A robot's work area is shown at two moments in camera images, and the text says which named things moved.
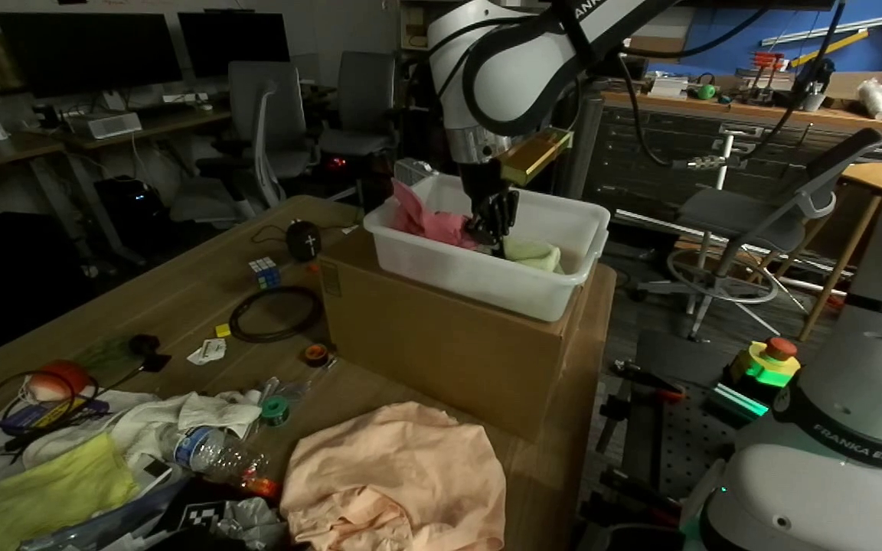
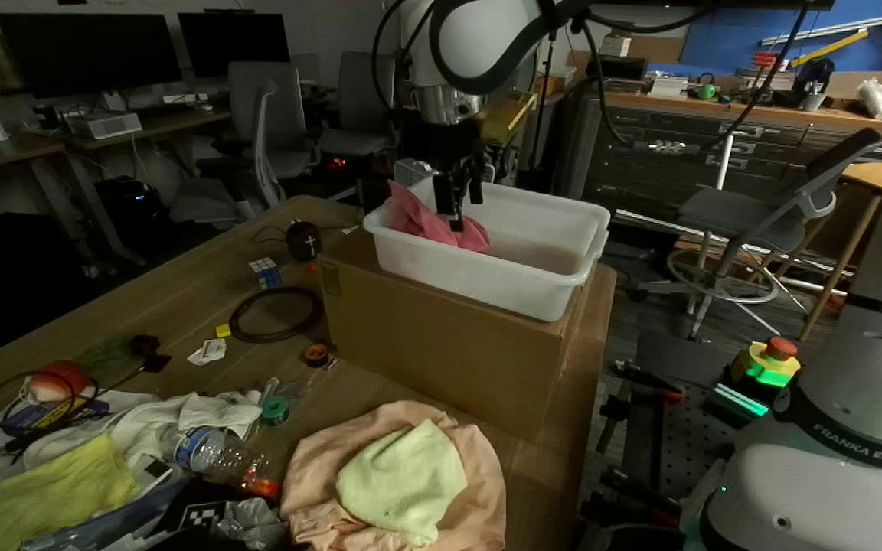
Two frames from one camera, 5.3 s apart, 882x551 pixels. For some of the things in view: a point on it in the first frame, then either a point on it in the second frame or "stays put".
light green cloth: x=533 y=251 -> x=404 y=478
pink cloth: x=407 y=214 stays put
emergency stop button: x=759 y=376 stays put
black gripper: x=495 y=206 -> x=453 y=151
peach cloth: x=397 y=478 stays put
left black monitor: x=89 y=50 stays put
